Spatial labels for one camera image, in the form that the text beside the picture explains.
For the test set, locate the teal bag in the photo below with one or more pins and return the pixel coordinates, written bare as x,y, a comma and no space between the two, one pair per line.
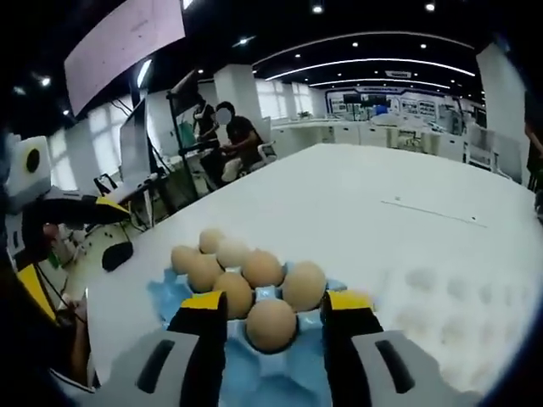
185,133

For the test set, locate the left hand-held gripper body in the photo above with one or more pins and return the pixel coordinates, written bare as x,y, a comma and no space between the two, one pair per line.
29,174

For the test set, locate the single tan egg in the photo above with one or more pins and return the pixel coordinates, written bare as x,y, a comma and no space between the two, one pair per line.
271,324

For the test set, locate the black computer mouse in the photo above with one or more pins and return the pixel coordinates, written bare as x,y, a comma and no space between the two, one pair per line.
117,256

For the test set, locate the long white counter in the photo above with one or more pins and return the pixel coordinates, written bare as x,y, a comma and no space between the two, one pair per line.
339,131

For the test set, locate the white office desk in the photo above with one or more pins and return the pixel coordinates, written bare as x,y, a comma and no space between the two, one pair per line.
136,188

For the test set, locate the silver computer monitor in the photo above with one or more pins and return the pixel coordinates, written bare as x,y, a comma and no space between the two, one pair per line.
135,148

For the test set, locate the black monitor on tripod stand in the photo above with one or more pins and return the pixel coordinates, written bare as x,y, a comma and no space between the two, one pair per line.
186,91

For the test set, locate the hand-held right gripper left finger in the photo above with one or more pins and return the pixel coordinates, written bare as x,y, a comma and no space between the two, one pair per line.
199,339

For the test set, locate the group of tan eggs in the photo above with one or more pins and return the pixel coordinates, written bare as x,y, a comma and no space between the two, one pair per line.
263,269

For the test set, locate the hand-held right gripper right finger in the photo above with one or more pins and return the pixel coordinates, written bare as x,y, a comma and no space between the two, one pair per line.
348,339

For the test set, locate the blue egg tray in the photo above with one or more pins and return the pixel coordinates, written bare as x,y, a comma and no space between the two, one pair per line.
275,373

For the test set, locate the large wall screen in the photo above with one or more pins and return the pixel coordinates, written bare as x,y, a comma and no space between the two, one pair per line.
127,46

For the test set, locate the person's left hand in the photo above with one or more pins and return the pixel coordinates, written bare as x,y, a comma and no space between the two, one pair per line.
51,232

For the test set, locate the white dimpled foam board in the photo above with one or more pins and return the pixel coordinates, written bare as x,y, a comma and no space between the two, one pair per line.
424,313

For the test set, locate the white slatted chair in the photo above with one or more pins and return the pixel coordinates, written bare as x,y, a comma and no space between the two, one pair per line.
481,146

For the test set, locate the white office chair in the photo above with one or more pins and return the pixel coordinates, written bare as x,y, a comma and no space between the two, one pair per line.
266,152

